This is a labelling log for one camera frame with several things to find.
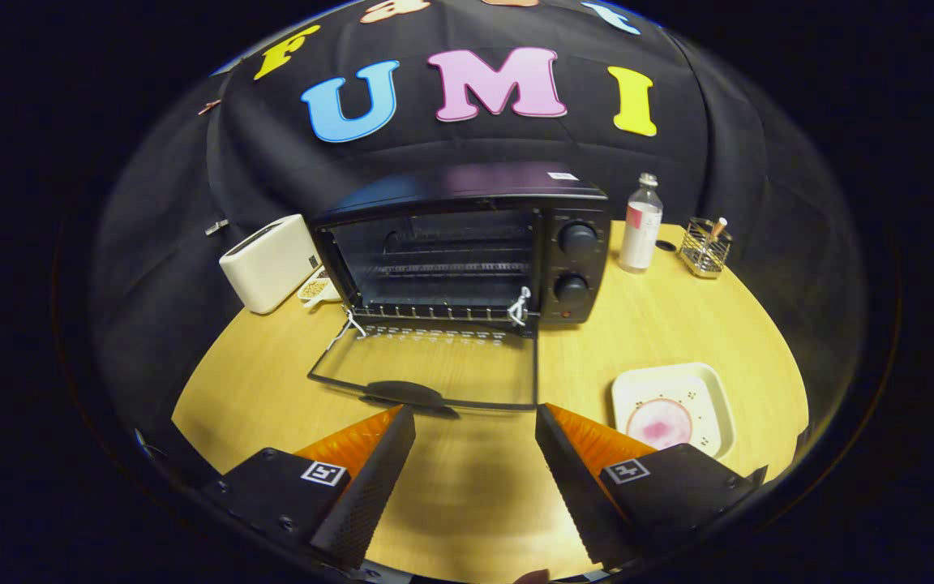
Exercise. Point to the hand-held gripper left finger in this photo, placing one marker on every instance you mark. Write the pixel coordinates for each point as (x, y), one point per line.
(374, 487)

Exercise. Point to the white bread toaster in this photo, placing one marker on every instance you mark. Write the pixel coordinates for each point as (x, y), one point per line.
(268, 264)

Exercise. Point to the cream square plate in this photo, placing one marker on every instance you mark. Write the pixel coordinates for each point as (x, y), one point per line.
(702, 389)

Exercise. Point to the black toaster oven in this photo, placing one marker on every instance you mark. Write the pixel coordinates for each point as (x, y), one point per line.
(580, 268)

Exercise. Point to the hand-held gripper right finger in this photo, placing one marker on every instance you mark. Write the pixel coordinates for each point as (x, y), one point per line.
(572, 487)

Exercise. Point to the wooden stick in basket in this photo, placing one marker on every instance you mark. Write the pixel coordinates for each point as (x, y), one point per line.
(718, 227)

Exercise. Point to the pink ham slice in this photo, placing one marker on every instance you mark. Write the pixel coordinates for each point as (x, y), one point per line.
(660, 422)

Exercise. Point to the clear bottle pink label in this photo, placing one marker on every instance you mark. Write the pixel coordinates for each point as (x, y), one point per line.
(640, 243)

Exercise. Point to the silver cloth clip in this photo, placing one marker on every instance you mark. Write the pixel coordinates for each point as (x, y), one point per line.
(217, 227)

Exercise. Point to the small dish of seeds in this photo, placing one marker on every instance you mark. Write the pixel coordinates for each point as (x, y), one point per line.
(317, 289)

